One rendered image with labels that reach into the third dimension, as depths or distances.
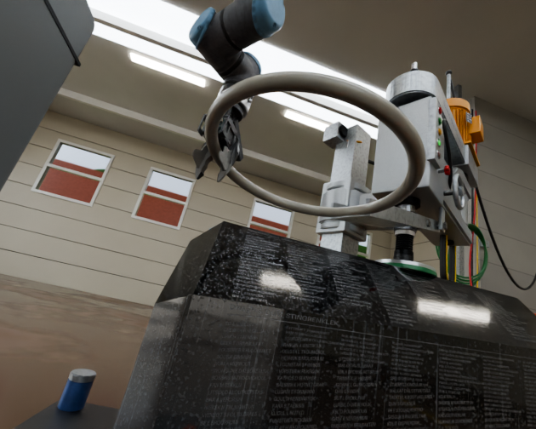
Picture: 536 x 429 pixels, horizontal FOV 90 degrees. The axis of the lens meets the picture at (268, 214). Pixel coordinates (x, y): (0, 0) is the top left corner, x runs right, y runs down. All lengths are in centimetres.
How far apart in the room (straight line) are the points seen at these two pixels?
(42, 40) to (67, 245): 743
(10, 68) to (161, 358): 52
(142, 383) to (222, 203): 691
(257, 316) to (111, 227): 701
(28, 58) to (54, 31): 4
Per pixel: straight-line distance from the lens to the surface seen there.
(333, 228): 191
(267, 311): 63
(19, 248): 810
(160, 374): 65
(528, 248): 469
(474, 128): 213
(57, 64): 38
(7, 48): 33
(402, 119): 50
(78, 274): 756
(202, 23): 77
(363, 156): 228
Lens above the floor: 58
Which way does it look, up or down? 18 degrees up
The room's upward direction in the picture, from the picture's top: 13 degrees clockwise
